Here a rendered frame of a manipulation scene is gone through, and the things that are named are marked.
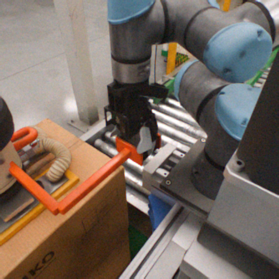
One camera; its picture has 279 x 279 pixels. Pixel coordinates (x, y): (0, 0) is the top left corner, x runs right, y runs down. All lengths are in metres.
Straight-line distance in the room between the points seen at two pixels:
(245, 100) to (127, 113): 0.23
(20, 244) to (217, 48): 0.59
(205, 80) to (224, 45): 0.22
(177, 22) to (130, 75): 0.12
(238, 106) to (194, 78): 0.14
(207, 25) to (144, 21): 0.10
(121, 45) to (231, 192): 0.31
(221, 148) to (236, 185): 0.31
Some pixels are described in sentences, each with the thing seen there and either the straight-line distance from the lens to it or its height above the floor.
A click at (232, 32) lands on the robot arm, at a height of 1.41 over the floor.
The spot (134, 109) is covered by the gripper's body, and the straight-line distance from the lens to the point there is 0.50.
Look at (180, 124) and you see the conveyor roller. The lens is 1.54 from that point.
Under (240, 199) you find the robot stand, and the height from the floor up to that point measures 1.35.
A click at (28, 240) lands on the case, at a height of 0.95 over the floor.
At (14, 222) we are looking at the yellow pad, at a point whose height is 0.97.
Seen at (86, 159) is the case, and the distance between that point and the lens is 0.77.
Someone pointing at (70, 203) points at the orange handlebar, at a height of 1.09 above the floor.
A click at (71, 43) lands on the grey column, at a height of 0.81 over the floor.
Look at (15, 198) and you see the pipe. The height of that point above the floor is 1.00.
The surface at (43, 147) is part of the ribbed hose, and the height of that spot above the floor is 1.03.
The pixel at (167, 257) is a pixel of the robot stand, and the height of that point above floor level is 0.95.
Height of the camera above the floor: 1.51
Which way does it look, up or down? 45 degrees down
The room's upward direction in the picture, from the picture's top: straight up
